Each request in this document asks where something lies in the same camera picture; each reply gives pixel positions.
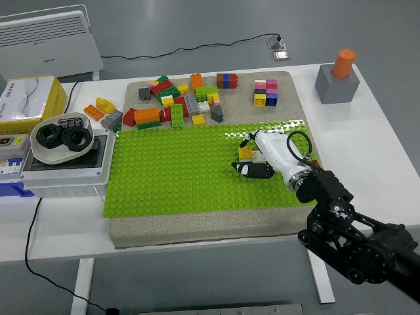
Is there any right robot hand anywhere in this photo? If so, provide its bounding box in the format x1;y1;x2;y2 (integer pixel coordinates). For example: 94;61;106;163
231;130;305;180

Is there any large lime toy brick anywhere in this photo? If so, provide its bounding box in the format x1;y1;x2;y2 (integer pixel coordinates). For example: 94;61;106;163
194;85;220;102

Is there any long grey toy brick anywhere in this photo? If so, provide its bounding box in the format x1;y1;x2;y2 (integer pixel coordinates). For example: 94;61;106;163
182;94;201;116
100;110;124;129

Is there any green studded baseplate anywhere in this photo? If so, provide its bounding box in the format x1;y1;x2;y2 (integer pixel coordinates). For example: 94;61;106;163
102;119;330;218

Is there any long lime toy brick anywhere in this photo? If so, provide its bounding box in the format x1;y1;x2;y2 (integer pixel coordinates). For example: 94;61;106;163
169;102;186;128

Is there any long green toy brick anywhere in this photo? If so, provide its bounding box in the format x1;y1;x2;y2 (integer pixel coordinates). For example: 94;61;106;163
136;120;162;131

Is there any large red toy brick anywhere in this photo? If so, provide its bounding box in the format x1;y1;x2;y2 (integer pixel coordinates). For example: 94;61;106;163
150;79;175;96

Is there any long orange toy brick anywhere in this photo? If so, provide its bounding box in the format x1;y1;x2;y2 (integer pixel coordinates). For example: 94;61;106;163
133;107;161;125
83;104;105;123

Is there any red sloped toy brick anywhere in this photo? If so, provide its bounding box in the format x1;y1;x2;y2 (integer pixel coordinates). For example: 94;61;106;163
122;107;138;127

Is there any yellow curved toy brick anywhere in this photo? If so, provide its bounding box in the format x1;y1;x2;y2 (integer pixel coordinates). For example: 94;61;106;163
95;96;117;115

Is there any dark grey sloped brick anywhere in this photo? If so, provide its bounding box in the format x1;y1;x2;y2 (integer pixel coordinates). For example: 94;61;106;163
210;104;224;123

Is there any grey block holder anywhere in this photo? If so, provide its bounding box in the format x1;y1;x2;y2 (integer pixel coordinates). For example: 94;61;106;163
314;62;361;105

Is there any grey-brown mat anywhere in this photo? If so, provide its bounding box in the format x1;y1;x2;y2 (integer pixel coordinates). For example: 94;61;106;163
108;70;339;249

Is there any open metal floor socket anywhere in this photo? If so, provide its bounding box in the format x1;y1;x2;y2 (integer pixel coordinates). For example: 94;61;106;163
266;35;287;51

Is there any orange cylinder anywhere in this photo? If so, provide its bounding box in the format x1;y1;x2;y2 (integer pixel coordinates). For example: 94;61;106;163
330;49;356;79

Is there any white table leg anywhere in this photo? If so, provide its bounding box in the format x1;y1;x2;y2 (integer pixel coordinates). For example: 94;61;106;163
70;257;95;315
304;242;336;305

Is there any small dark striped part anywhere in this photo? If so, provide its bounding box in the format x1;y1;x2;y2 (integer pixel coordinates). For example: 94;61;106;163
58;116;83;128

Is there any large black hex nut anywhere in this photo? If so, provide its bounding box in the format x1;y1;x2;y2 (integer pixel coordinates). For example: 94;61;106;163
60;127;91;152
35;123;64;150

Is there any grey junction box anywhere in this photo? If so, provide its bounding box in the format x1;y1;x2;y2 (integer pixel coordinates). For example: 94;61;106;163
19;128;116;198

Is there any white bowl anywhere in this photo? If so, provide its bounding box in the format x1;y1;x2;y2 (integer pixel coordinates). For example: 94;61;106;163
30;112;96;165

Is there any yellow white tissue box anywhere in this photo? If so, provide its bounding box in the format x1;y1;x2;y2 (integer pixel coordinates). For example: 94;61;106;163
0;75;68;135

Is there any white panel heater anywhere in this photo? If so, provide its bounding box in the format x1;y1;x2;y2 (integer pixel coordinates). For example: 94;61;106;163
0;4;104;81

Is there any grey circuit breaker box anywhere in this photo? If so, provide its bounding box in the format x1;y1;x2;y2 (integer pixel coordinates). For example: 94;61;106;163
0;133;31;177

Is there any black heater power cable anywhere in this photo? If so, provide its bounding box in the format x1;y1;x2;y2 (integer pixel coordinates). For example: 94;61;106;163
100;32;284;62

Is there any long black cable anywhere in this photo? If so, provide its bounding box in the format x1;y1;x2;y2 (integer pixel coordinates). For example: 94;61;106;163
24;198;112;312

